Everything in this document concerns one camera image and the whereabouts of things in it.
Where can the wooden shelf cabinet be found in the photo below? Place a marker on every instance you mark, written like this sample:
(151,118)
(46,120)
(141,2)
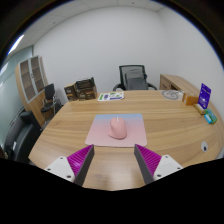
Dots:
(30,80)

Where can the pink and blue mouse pad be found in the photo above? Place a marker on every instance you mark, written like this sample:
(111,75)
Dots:
(136,133)

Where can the small yellow box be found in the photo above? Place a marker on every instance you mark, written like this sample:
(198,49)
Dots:
(200,109)

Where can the brown cardboard box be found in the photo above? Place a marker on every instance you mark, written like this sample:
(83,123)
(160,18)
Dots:
(88,94)

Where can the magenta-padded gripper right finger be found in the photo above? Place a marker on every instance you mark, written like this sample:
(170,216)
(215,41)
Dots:
(166,165)

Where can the printed paper leaflet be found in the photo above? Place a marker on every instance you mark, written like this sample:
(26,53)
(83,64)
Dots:
(111,96)

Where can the wooden side desk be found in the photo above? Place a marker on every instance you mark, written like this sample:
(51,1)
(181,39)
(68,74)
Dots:
(175,81)

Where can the dark cardboard box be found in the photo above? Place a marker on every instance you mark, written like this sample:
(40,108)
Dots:
(70,92)

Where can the ceiling light panel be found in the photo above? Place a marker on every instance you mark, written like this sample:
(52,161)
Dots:
(15,44)

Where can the round white paper sheet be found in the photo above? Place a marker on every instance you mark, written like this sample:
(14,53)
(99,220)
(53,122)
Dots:
(171,94)

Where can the black sofa chair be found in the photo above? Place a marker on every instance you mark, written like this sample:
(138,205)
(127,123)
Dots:
(20,136)

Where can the black mesh office chair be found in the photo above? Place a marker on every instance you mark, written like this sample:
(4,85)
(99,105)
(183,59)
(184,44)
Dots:
(135,78)

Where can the black box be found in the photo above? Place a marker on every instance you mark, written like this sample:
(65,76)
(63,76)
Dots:
(85,83)

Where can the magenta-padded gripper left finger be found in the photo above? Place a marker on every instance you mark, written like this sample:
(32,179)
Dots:
(60,166)

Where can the small blue pack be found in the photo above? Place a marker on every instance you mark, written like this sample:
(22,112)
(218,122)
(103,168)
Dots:
(208,119)

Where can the green pack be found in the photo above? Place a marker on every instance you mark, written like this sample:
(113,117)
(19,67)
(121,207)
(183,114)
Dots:
(213,116)

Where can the pink computer mouse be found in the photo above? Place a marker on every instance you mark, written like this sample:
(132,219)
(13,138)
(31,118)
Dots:
(117,129)

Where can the small black chair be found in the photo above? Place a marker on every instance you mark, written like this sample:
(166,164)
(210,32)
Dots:
(50,96)

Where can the orange cardboard box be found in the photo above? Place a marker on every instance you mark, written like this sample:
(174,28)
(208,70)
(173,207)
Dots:
(190,100)

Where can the purple standing card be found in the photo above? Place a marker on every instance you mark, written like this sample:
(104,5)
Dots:
(204,96)

